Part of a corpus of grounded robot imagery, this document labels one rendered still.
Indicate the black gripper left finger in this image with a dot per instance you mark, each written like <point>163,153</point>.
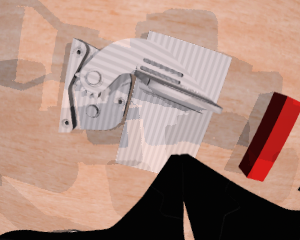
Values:
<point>158,215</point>

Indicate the red rectangular block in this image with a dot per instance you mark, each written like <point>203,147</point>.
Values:
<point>271,134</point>

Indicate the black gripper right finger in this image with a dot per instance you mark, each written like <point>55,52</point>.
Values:
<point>221,210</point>

